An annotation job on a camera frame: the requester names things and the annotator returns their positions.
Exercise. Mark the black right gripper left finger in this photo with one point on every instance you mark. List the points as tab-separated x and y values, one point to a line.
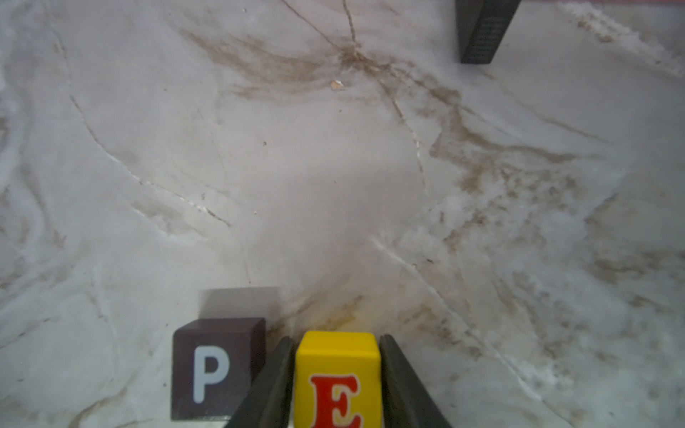
268	402

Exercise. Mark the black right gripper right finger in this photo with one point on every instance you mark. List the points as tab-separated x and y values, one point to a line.
406	402

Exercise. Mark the dark brown P block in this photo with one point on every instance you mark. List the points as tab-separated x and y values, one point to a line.
214	363

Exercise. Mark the yellow E letter block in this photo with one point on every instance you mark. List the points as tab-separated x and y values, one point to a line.
338	380

